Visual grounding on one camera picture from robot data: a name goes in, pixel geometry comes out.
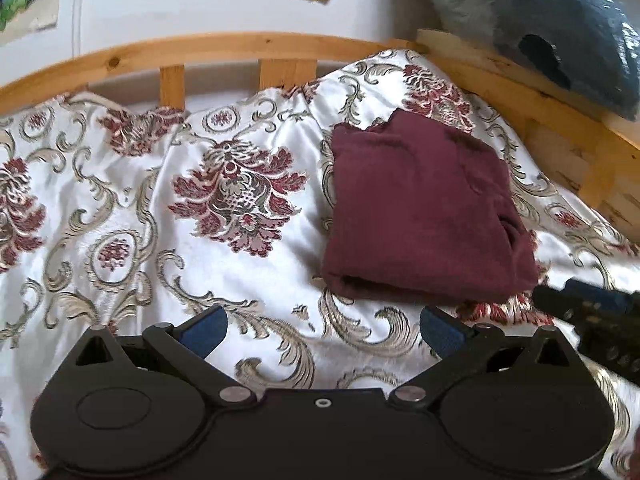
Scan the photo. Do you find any wooden bed frame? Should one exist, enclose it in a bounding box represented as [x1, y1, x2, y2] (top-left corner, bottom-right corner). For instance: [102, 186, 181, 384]
[0, 29, 640, 242]

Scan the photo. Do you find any floral satin blanket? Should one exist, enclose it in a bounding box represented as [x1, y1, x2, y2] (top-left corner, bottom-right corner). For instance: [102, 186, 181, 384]
[0, 49, 640, 480]

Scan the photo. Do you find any maroon long-sleeve shirt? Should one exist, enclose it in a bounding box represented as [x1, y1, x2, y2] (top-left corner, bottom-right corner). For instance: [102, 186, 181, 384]
[320, 108, 541, 307]

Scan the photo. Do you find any clear plastic bag of clothes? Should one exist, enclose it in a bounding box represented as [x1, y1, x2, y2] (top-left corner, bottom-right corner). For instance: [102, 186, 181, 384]
[414, 0, 640, 122]

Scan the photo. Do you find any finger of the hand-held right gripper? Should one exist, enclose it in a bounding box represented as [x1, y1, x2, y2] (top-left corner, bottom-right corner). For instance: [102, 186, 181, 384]
[570, 317, 640, 377]
[532, 279, 640, 323]

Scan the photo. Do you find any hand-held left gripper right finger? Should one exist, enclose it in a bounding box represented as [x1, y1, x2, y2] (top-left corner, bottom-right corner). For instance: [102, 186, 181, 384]
[389, 306, 584, 407]

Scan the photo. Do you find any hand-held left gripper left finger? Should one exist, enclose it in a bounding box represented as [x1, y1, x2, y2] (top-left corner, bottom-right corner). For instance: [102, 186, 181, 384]
[62, 305, 258, 404]

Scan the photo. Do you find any white wall pipe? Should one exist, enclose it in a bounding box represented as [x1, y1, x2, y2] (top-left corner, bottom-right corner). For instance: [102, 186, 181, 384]
[71, 0, 87, 57]

